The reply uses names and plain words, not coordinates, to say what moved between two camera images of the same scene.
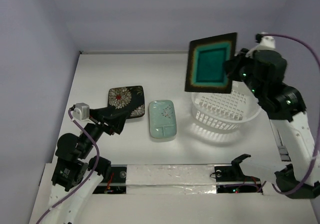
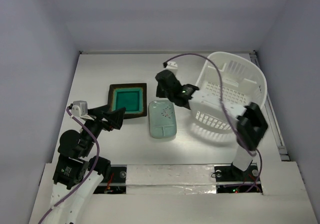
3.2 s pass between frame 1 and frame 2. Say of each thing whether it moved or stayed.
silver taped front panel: stayed
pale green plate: stayed
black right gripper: moved
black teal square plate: moved
